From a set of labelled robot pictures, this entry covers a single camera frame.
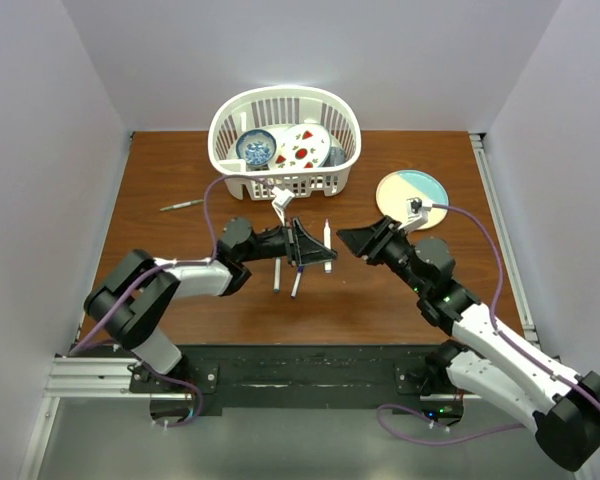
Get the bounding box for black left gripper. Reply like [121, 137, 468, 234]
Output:
[239, 216, 336, 266]

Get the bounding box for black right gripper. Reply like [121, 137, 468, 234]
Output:
[336, 215, 428, 296]

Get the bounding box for white pen with blue end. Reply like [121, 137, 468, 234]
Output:
[323, 219, 333, 274]

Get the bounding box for white pen with dark-blue tip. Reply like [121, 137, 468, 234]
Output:
[290, 266, 304, 299]

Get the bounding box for white pen with teal tip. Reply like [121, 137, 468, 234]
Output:
[273, 257, 282, 293]

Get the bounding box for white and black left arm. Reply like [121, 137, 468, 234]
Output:
[83, 217, 337, 392]

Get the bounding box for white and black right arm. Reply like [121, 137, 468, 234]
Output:
[337, 217, 600, 472]

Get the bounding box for grey green pen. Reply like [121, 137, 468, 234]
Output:
[159, 199, 204, 212]

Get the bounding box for cream and blue plate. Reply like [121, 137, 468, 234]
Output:
[375, 170, 449, 223]

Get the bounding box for grey cup in basket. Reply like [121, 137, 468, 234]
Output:
[324, 147, 347, 167]

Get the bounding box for watermelon pattern plate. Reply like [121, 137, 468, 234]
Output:
[268, 124, 332, 170]

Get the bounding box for white plastic dish basket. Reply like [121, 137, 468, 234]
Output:
[207, 85, 361, 200]

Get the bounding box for blue patterned bowl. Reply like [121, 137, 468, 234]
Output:
[235, 129, 277, 169]

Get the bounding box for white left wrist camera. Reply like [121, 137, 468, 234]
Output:
[271, 186, 295, 225]

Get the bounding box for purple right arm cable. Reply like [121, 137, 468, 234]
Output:
[376, 202, 600, 446]

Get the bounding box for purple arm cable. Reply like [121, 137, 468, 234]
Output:
[376, 202, 600, 446]
[67, 174, 281, 427]

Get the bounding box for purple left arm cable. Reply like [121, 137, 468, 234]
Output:
[67, 174, 281, 427]

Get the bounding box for aluminium frame rail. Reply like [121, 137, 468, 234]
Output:
[469, 132, 574, 401]

